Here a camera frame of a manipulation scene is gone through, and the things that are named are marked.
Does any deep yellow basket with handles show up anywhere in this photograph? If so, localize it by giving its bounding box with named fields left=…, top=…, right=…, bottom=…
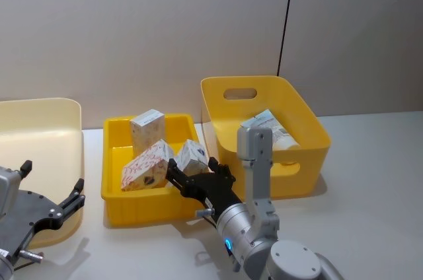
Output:
left=200, top=75, right=332, bottom=200

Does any white box with red leaves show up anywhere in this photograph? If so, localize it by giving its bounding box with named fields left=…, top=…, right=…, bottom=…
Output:
left=120, top=138, right=175, bottom=192

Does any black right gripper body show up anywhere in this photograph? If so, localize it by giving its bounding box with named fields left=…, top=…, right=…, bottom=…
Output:
left=177, top=172, right=247, bottom=224

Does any cream plastic bin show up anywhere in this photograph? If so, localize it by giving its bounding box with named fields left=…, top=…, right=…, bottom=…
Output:
left=0, top=97, right=85, bottom=250

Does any tall white floral box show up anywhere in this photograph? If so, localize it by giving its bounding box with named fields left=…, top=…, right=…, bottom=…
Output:
left=129, top=108, right=166, bottom=159

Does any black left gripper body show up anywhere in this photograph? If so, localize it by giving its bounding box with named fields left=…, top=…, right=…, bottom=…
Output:
left=0, top=190, right=64, bottom=258

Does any small white and blue box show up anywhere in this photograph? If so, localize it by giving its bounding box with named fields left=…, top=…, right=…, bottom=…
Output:
left=173, top=138, right=210, bottom=176

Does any white printed tube package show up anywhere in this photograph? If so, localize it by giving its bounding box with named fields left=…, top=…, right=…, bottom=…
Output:
left=239, top=108, right=302, bottom=151

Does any shallow yellow plastic tray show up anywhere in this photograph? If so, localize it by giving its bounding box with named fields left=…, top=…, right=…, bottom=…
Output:
left=100, top=113, right=213, bottom=227

